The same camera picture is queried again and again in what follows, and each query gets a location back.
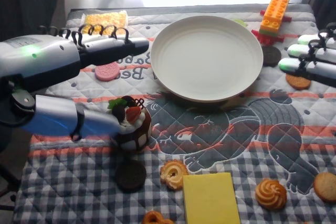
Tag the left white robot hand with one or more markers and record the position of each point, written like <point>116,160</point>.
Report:
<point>47,56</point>

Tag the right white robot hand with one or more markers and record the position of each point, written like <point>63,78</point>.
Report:
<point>320,58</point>

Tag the chocolate cupcake with strawberry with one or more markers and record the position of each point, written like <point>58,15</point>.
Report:
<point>136,129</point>

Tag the white round plate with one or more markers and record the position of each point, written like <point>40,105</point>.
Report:
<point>207,58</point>

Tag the brown round biscuit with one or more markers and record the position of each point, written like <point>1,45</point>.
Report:
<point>298,82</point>

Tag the dark chocolate sandwich cookie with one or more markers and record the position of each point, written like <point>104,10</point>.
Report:
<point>130,176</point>
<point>271,56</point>

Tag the red toy connector piece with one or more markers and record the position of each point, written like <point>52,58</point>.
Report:
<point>266,40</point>

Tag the pink sandwich cookie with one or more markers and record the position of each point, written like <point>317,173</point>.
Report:
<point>106,72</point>

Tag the orange building brick stack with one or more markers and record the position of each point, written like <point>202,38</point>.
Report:
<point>275,15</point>

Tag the bag of yellow beads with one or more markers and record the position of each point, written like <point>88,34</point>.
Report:
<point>105,19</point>

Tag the small green toy piece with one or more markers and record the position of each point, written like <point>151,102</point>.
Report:
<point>239,22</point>

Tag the pale round biscuit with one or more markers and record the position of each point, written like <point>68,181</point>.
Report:
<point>326,187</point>

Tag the grey quilt with bear print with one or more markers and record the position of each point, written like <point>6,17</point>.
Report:
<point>210,134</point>

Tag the swirl rosette butter cookie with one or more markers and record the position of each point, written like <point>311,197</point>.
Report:
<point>271,194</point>

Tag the yellow rectangular pad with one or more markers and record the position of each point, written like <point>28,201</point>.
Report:
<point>210,200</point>

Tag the pretzel-shaped butter cookie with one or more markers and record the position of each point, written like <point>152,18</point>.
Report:
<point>155,218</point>

